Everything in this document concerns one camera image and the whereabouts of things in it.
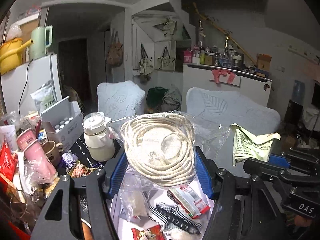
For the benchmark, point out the green electric kettle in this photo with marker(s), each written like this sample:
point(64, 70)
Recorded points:
point(42, 39)

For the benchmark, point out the black white gingham scrunchie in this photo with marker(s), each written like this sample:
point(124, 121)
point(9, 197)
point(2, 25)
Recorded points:
point(172, 216)

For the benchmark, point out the open lavender gift box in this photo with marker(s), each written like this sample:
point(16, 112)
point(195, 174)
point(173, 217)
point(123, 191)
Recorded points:
point(157, 196)

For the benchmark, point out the brown ceramic mug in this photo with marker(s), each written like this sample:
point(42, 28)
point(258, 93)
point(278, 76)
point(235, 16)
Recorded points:
point(53, 151)

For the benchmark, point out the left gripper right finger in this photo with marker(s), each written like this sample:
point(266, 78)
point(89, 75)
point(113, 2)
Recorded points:
point(243, 207)

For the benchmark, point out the white owl plush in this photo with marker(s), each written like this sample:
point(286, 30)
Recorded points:
point(178, 234)

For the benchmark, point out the dark green bag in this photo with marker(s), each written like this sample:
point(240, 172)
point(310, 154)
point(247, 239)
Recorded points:
point(155, 96)

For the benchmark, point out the red snack packet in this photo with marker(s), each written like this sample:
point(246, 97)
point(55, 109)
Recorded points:
point(152, 233)

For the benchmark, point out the red white packet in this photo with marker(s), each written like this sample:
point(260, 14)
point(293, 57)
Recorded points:
point(189, 201)

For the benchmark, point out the clear zip bag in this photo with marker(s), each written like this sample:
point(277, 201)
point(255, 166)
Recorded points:
point(134, 195)

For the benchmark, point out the red foil bag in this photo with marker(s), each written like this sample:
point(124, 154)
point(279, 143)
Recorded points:
point(8, 162)

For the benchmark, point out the cream thermos jug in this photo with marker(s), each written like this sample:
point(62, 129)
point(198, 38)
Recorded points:
point(97, 136)

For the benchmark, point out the colourful candy wrapper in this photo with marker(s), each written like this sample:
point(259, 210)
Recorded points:
point(80, 170)

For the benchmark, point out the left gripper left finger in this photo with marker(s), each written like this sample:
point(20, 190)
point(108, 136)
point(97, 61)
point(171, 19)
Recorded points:
point(60, 217)

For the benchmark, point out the pink cup stack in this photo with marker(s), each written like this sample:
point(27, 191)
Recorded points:
point(34, 153)

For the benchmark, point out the glass mug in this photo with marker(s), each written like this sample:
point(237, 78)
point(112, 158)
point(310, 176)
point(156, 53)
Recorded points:
point(24, 210)

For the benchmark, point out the cardboard box on counter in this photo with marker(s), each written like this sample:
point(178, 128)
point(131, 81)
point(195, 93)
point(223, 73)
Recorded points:
point(263, 65)

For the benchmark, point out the brown hanging bag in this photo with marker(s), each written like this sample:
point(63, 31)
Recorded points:
point(115, 52)

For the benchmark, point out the pink bow ribbon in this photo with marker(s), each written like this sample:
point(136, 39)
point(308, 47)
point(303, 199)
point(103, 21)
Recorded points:
point(217, 73)

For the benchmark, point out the yellow enamel pot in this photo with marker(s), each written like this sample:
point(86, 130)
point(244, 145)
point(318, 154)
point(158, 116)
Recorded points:
point(11, 54)

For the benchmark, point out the person right hand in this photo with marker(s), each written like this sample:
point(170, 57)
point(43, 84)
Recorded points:
point(294, 221)

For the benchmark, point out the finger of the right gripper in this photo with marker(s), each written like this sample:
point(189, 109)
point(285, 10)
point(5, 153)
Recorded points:
point(303, 160)
point(283, 181)

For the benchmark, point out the white cardboard bottle box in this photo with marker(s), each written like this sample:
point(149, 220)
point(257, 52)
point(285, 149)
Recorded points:
point(63, 122)

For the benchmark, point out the white mini fridge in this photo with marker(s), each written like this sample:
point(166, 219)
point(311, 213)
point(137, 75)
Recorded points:
point(18, 84)

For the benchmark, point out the green paper packet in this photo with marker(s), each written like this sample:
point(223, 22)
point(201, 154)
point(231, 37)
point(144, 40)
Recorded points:
point(246, 145)

